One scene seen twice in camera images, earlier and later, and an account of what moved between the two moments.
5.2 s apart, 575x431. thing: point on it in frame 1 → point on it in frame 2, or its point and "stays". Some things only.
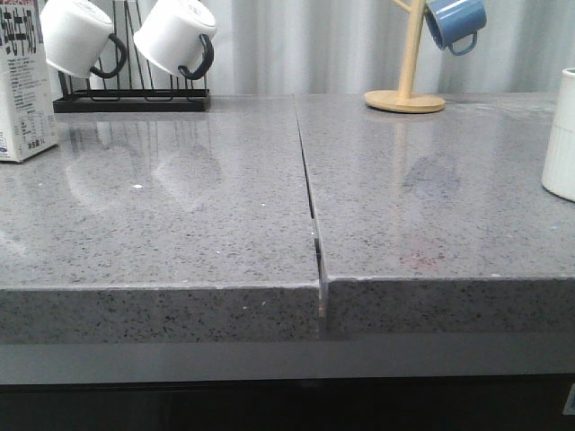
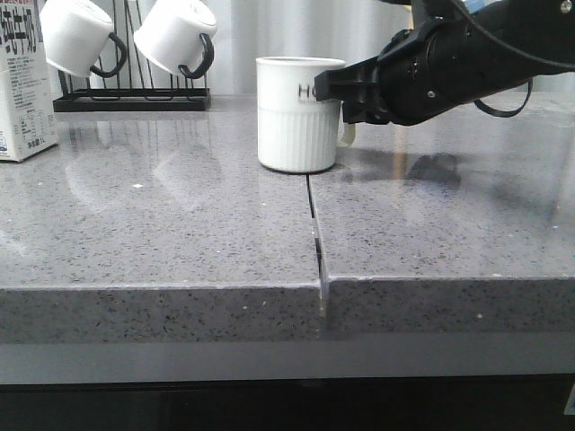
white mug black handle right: (177, 37) stays
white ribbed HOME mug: (559, 164) → (296, 132)
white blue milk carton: (27, 118) stays
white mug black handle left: (74, 34) stays
